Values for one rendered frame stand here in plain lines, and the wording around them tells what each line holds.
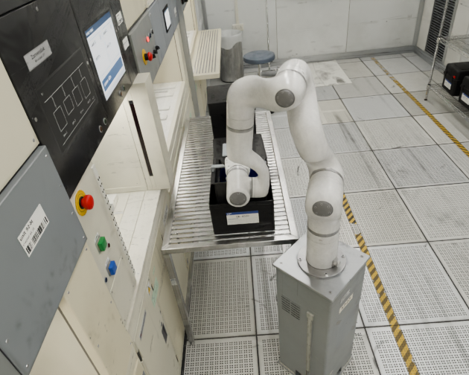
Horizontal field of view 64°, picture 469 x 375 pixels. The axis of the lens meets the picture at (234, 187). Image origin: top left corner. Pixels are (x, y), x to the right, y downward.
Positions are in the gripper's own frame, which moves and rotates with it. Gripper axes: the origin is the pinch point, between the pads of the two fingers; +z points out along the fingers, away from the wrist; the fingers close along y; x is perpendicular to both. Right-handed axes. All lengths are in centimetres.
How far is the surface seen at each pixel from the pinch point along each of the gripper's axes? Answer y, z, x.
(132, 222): -48, -13, -22
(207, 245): -16.4, -20.0, -33.1
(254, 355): -2, -28, -109
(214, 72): -20, 175, -25
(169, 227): -35.0, -6.5, -33.0
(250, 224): 3.0, -14.0, -28.3
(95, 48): -38, -20, 53
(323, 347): 29, -50, -68
